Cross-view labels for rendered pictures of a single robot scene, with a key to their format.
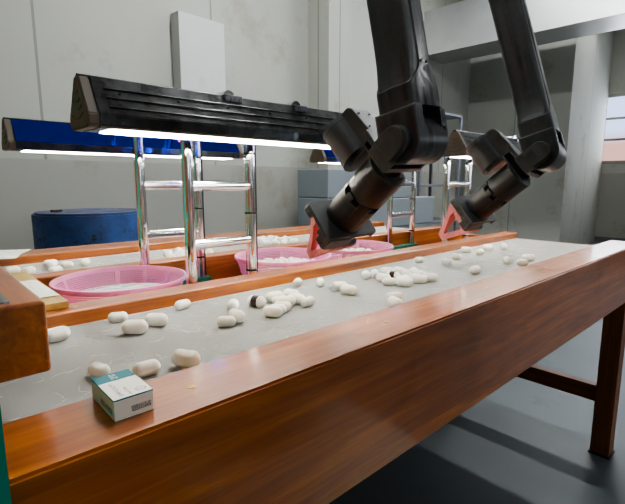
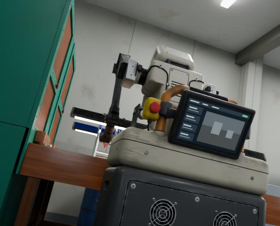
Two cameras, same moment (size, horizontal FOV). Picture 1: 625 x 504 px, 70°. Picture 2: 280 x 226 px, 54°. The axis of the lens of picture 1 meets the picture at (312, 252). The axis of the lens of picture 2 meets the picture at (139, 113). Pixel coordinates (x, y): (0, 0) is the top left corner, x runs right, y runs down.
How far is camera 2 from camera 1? 1.44 m
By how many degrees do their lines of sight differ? 41
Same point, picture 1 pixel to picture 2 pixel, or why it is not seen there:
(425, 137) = (109, 116)
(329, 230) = (101, 136)
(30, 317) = (43, 133)
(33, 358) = (41, 139)
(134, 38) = not seen: hidden behind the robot
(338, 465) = (79, 177)
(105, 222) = not seen: hidden behind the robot
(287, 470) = (66, 169)
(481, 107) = not seen: outside the picture
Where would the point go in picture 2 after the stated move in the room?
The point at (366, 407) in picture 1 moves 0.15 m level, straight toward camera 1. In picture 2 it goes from (90, 169) to (70, 165)
